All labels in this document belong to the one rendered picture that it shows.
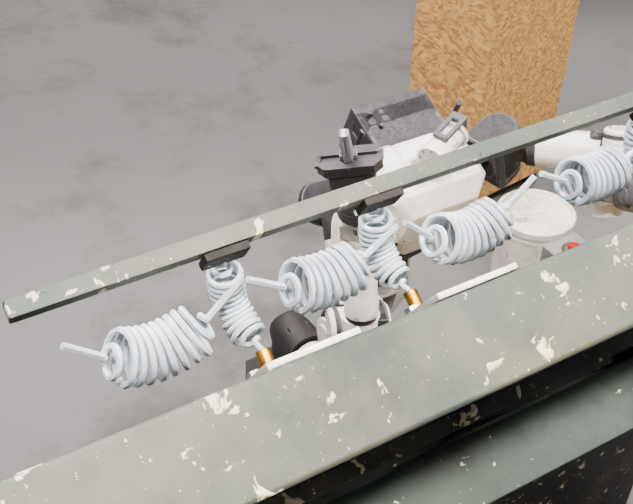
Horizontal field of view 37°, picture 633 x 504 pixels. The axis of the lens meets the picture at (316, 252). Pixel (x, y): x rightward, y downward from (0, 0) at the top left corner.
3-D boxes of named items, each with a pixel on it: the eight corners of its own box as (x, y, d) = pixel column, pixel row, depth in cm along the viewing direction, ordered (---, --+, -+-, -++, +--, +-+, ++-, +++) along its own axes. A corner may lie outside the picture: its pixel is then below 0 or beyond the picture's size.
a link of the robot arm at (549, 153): (635, 178, 223) (538, 170, 230) (641, 123, 219) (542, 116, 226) (633, 190, 213) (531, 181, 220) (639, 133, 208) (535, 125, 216)
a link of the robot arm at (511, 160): (535, 181, 228) (478, 176, 232) (541, 151, 232) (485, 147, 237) (533, 149, 218) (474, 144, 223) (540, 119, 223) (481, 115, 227)
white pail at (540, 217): (531, 251, 404) (550, 158, 375) (578, 293, 384) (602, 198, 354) (469, 273, 393) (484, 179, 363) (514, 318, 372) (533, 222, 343)
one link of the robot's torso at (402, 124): (296, 191, 241) (328, 102, 211) (408, 154, 255) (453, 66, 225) (352, 288, 230) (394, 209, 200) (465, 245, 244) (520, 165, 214)
